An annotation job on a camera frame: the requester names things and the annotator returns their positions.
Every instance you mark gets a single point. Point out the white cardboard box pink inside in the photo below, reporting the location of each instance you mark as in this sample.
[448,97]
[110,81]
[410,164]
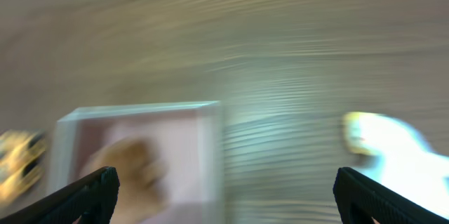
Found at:
[169,157]

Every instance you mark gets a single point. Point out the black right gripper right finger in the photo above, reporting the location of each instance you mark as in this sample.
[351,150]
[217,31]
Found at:
[361,200]

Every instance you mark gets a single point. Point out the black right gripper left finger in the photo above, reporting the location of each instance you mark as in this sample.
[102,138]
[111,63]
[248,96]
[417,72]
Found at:
[89,200]

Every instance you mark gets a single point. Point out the white plush duck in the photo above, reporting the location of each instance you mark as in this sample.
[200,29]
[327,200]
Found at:
[399,158]

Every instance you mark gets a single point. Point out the brown furry plush toy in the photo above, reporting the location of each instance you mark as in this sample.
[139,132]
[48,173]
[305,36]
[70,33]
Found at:
[139,170]

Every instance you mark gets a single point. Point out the yellow toy truck grey cannon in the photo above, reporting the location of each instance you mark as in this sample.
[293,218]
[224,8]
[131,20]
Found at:
[21,154]

